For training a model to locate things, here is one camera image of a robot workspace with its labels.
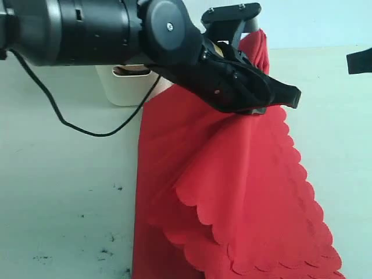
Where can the dark wooden spoon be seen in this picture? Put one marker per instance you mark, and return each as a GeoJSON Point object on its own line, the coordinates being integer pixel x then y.
{"type": "Point", "coordinates": [136, 70]}

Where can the red table cloth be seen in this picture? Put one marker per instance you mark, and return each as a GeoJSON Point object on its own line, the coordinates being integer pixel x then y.
{"type": "Point", "coordinates": [224, 196]}

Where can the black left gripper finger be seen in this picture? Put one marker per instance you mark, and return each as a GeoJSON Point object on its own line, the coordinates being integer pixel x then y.
{"type": "Point", "coordinates": [277, 93]}

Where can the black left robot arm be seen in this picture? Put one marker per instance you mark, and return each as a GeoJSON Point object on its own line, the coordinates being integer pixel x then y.
{"type": "Point", "coordinates": [157, 34]}

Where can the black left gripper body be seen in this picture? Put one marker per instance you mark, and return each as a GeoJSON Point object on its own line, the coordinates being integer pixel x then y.
{"type": "Point", "coordinates": [219, 73]}

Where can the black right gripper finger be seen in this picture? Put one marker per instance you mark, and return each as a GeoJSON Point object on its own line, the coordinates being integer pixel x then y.
{"type": "Point", "coordinates": [360, 62]}

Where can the large cream plastic bin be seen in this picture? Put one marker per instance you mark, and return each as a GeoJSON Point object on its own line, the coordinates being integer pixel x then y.
{"type": "Point", "coordinates": [124, 90]}

